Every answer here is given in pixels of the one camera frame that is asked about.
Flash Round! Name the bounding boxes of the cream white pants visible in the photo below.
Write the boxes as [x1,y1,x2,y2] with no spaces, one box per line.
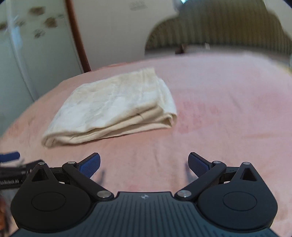
[42,68,177,148]

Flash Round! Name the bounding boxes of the pink bed blanket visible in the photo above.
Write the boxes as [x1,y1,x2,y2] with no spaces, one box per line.
[1,53,291,236]

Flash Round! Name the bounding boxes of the frosted glass wardrobe door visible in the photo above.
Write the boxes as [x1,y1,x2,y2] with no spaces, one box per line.
[1,1,84,134]

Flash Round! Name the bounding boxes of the olive striped headboard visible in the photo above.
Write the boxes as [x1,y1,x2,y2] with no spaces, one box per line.
[145,1,291,56]

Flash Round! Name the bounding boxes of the brown wooden door frame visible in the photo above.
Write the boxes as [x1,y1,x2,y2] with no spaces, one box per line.
[65,0,91,73]

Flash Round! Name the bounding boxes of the white wall switch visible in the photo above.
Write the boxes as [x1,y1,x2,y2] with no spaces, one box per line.
[129,1,147,11]

